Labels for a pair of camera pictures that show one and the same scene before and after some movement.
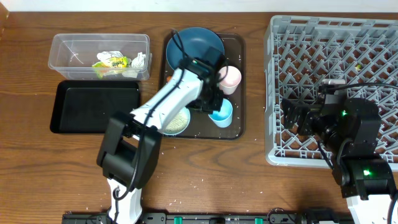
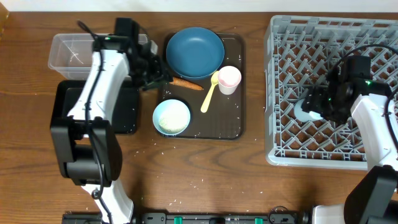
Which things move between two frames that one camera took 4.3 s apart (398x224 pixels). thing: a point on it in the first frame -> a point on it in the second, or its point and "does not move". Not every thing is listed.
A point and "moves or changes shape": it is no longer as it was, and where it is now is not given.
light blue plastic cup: [223, 117] moves or changes shape
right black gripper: [303, 116] -> [313, 101]
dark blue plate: [196, 40] does not move
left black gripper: [208, 104] -> [154, 73]
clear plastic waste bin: [73, 55] does not move
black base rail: [214, 218] does not move
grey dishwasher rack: [301, 51] does not move
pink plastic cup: [229, 84] does not move
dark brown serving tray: [200, 127] does not move
